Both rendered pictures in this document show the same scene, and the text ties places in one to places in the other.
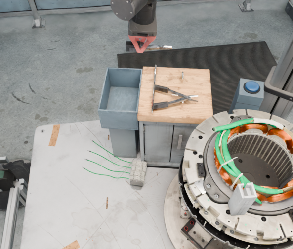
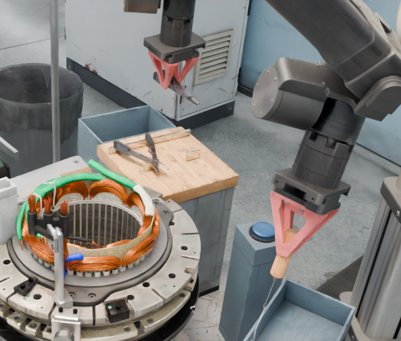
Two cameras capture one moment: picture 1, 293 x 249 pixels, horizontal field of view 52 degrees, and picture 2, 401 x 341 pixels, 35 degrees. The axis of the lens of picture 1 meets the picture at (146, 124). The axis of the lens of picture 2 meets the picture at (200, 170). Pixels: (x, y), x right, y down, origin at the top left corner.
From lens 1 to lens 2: 88 cm
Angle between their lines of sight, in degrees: 40
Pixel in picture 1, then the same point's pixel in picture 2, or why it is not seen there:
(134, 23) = (157, 38)
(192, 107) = (151, 179)
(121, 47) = not seen: hidden behind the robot
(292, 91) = (363, 326)
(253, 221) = not seen: outside the picture
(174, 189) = not seen: hidden behind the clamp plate
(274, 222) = (9, 272)
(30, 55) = (256, 169)
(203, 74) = (222, 172)
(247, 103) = (241, 251)
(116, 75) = (154, 122)
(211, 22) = not seen: outside the picture
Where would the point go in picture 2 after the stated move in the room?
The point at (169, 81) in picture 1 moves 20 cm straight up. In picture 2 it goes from (178, 151) to (188, 52)
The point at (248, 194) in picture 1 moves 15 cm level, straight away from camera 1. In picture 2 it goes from (2, 195) to (113, 206)
